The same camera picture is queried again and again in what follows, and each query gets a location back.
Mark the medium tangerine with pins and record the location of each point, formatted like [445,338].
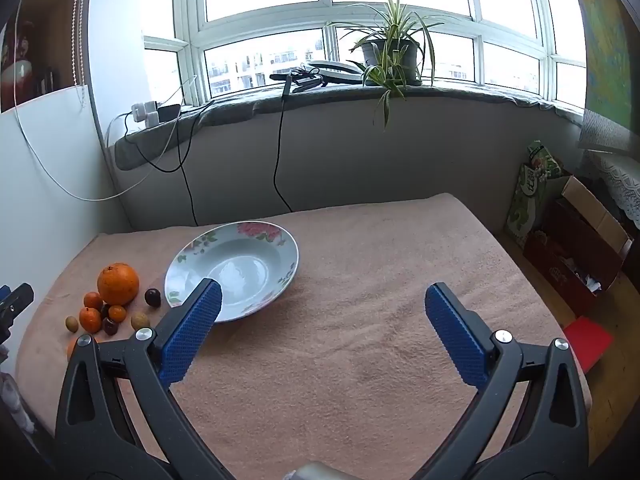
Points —
[90,320]

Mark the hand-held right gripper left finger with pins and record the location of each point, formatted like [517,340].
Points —
[192,332]

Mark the green yellow wall poster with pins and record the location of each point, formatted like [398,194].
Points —
[607,50]

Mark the potted spider plant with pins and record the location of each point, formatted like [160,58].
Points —
[390,57]

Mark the black device on windowsill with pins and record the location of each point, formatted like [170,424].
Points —
[300,80]

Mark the green printed bag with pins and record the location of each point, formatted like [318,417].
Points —
[530,195]

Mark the white charger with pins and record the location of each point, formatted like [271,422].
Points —
[137,108]
[152,119]

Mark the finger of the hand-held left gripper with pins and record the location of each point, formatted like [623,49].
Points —
[19,295]

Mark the wooden shelf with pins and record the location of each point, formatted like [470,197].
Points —
[40,25]

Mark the floral white plate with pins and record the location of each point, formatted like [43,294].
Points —
[240,265]

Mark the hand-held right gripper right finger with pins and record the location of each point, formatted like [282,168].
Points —
[455,335]

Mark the cardboard box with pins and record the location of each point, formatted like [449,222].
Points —
[575,255]

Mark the red flat box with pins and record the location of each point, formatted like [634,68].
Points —
[590,342]

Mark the small yellow-green fruit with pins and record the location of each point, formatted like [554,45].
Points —
[72,323]
[140,321]

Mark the dark red plum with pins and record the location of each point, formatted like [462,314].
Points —
[105,310]
[110,327]
[153,296]

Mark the white lace cloth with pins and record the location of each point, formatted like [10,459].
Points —
[612,170]

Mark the small tangerine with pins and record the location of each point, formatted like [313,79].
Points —
[92,300]
[117,313]

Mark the large smooth orange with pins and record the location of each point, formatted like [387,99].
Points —
[118,284]

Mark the pink towel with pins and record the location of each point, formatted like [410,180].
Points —
[350,310]

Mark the black power block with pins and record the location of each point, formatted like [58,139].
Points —
[170,111]

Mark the white flat device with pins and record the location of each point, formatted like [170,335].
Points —
[340,71]

